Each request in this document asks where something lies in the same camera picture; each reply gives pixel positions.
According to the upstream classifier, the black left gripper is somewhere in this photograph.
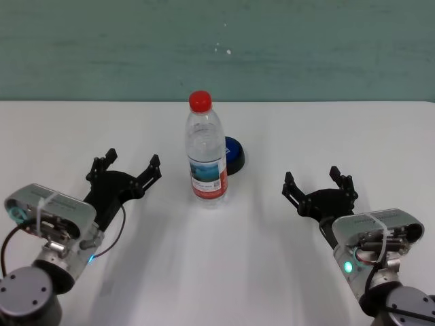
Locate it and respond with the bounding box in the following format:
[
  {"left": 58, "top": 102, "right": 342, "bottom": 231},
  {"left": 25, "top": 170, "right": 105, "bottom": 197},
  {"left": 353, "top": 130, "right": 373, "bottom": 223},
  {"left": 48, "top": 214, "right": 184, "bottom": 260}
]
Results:
[{"left": 82, "top": 147, "right": 162, "bottom": 232}]

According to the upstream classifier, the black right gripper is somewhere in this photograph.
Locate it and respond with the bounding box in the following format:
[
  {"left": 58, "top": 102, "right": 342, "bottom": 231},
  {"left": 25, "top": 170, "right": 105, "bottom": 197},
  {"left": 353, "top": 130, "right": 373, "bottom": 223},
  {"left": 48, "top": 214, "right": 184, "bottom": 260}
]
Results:
[{"left": 281, "top": 165, "right": 360, "bottom": 246}]

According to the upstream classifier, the blue push button black base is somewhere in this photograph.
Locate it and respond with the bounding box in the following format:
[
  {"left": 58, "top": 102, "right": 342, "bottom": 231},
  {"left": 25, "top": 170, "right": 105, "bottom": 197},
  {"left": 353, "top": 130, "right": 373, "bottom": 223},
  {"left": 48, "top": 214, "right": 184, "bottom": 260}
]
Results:
[{"left": 223, "top": 136, "right": 246, "bottom": 177}]

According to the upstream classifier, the clear water bottle red cap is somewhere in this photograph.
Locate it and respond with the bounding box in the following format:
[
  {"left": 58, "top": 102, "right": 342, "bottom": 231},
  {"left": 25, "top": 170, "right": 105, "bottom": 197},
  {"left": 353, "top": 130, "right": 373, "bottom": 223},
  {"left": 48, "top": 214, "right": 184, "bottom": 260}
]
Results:
[{"left": 184, "top": 90, "right": 228, "bottom": 211}]

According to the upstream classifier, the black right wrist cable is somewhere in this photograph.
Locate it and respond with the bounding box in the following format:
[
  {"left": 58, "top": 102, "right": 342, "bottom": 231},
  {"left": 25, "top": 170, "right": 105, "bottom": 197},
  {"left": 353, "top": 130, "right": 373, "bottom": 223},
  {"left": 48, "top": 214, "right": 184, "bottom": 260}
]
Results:
[{"left": 318, "top": 217, "right": 339, "bottom": 247}]

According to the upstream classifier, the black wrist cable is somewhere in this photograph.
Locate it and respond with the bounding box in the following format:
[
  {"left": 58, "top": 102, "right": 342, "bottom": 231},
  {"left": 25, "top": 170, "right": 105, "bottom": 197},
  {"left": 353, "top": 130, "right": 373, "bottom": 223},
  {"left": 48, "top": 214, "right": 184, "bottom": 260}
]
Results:
[
  {"left": 318, "top": 217, "right": 339, "bottom": 247},
  {"left": 90, "top": 202, "right": 127, "bottom": 263}
]

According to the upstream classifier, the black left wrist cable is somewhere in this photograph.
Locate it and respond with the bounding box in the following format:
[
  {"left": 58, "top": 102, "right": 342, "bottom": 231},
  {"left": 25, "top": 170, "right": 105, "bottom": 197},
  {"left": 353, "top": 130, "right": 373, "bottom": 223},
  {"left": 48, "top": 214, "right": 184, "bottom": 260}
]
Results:
[{"left": 90, "top": 202, "right": 127, "bottom": 263}]

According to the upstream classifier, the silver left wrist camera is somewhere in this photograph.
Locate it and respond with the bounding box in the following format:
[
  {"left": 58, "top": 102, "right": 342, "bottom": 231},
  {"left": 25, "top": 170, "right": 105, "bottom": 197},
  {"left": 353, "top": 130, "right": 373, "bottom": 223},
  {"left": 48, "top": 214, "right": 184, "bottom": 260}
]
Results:
[{"left": 3, "top": 183, "right": 97, "bottom": 242}]

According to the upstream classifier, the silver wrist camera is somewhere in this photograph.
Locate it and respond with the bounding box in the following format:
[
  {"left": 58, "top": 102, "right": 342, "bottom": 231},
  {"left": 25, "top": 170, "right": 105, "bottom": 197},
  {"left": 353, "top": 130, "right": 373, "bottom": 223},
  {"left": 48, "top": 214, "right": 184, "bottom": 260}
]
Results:
[
  {"left": 332, "top": 207, "right": 426, "bottom": 256},
  {"left": 3, "top": 183, "right": 97, "bottom": 242}
]

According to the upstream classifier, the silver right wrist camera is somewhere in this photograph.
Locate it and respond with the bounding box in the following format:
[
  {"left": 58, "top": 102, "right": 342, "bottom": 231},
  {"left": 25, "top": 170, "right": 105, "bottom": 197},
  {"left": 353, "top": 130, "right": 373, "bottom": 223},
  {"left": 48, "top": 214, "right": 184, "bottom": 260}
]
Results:
[{"left": 332, "top": 207, "right": 426, "bottom": 256}]

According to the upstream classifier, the white zip tie right camera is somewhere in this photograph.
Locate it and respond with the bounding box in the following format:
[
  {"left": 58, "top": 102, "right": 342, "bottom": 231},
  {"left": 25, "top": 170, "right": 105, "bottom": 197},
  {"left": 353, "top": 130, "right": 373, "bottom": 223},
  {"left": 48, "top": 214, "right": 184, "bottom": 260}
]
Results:
[{"left": 366, "top": 211, "right": 391, "bottom": 265}]

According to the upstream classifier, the white zip tie camera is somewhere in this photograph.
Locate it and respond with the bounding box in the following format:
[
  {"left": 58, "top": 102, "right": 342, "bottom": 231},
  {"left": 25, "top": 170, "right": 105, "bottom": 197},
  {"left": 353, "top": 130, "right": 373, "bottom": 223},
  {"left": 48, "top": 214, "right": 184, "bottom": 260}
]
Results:
[
  {"left": 366, "top": 211, "right": 391, "bottom": 265},
  {"left": 35, "top": 192, "right": 59, "bottom": 239}
]

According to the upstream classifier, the white zip tie left camera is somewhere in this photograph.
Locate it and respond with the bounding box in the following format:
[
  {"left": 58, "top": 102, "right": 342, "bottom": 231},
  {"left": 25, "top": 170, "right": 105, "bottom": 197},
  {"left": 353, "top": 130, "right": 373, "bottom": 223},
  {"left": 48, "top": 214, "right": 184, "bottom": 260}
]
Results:
[{"left": 35, "top": 192, "right": 59, "bottom": 239}]

